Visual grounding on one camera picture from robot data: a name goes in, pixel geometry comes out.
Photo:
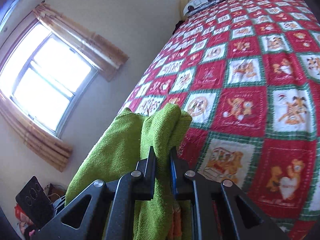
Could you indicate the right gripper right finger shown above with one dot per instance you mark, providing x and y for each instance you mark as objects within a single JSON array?
[{"x": 219, "y": 210}]

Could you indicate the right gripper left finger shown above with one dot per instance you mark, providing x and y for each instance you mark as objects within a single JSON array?
[{"x": 104, "y": 210}]

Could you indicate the green orange striped sweater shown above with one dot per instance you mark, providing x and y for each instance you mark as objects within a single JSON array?
[{"x": 128, "y": 140}]

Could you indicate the black panel with circles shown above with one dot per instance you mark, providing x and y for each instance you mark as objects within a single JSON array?
[{"x": 35, "y": 203}]

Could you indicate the red patchwork bear bedspread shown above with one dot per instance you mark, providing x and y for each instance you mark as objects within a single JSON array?
[{"x": 247, "y": 72}]

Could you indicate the bright side window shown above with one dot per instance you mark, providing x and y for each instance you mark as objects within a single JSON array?
[{"x": 45, "y": 77}]

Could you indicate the orange side window curtain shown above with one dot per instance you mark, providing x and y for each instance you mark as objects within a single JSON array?
[{"x": 106, "y": 57}]

